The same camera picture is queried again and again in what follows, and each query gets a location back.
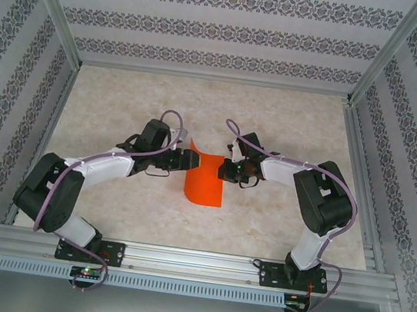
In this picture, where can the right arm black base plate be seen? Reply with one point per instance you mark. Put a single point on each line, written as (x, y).
(267, 275)

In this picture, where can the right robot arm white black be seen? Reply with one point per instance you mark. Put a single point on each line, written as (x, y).
(284, 172)

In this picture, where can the aluminium back rail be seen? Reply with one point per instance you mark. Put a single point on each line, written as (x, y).
(211, 77)

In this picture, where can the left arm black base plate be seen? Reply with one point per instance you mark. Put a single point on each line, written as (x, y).
(117, 253)

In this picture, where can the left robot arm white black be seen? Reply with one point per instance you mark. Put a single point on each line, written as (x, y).
(106, 167)

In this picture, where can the aluminium side rail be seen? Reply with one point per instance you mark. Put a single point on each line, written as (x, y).
(58, 108)
(357, 146)

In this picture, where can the orange paper sheet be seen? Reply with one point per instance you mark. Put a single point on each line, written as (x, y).
(206, 184)

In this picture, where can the wide aluminium base rail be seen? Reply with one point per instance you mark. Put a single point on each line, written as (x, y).
(193, 264)

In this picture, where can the aluminium frame post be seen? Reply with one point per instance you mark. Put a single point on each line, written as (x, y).
(54, 6)
(386, 53)

